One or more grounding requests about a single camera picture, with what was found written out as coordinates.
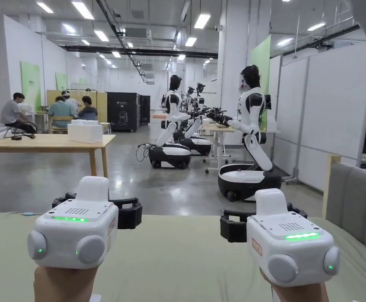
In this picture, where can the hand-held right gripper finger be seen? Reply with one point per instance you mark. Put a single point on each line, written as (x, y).
(231, 226)
(297, 210)

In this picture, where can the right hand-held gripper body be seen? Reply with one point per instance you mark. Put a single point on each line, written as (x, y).
(286, 248)

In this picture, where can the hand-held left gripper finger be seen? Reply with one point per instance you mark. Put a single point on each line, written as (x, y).
(129, 214)
(63, 199)

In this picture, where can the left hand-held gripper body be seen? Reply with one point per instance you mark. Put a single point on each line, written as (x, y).
(73, 234)

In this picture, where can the person's right hand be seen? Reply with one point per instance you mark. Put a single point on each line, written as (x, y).
(296, 295)

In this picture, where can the person's left hand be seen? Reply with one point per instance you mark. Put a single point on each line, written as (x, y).
(65, 284)

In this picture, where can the grey padded headboard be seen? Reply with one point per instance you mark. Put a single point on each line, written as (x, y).
(355, 201)

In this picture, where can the bed with pale green sheet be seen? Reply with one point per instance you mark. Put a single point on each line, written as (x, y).
(176, 267)

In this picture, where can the white and black humanoid robot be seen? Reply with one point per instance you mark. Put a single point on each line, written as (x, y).
(252, 103)
(198, 138)
(172, 103)

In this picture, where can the black cabinet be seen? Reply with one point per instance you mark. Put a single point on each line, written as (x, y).
(121, 111)

